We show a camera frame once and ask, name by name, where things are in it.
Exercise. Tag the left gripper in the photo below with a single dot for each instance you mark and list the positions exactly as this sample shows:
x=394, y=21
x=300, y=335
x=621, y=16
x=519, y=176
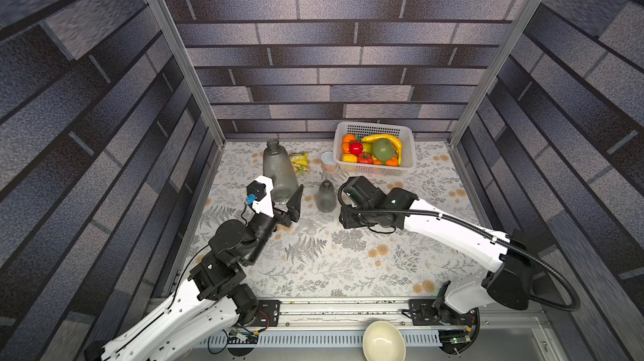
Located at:
x=293, y=213

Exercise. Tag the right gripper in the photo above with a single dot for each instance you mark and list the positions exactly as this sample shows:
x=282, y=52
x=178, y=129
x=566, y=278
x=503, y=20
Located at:
x=352, y=205

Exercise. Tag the grey translucent spray bottle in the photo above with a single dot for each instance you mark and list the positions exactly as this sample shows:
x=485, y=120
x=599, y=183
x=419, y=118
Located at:
x=326, y=197
x=277, y=166

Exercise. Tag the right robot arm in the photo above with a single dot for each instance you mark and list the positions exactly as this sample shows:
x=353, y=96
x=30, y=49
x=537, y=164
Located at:
x=505, y=275

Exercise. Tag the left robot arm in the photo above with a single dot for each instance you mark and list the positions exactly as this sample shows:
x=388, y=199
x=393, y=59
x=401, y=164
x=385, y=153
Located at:
x=213, y=296

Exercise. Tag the yellow snack bag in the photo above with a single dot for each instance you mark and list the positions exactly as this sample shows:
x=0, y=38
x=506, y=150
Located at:
x=300, y=162

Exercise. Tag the tin can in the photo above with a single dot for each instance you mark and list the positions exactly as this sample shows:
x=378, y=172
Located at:
x=328, y=163

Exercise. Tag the red apple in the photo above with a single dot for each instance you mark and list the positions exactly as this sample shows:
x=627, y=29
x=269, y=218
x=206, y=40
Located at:
x=356, y=148

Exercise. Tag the green round fruit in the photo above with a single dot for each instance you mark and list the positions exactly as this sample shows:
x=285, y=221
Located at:
x=383, y=150

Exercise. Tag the yellow banana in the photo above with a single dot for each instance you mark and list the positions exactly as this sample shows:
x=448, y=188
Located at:
x=395, y=162

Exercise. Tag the white plastic basket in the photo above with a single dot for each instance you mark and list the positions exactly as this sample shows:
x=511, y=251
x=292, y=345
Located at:
x=348, y=162

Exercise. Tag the cream ceramic bowl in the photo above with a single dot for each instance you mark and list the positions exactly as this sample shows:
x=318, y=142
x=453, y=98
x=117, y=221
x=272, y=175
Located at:
x=383, y=342

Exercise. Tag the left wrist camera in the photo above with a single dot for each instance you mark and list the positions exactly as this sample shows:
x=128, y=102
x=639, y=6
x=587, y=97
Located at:
x=257, y=199

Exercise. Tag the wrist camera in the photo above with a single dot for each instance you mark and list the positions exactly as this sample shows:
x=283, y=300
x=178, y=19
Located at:
x=363, y=193
x=257, y=199

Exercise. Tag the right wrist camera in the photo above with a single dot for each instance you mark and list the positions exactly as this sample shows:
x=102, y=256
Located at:
x=363, y=193

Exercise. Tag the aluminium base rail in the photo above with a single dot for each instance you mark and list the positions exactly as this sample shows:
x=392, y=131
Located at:
x=341, y=322

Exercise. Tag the left aluminium frame post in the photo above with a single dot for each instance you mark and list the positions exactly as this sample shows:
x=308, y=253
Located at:
x=168, y=28

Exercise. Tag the aluminium frame post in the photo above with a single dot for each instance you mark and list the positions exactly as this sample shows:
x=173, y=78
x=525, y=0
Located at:
x=488, y=78
x=168, y=28

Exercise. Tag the right aluminium frame post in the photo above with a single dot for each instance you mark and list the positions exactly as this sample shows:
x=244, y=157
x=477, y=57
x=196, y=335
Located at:
x=488, y=78

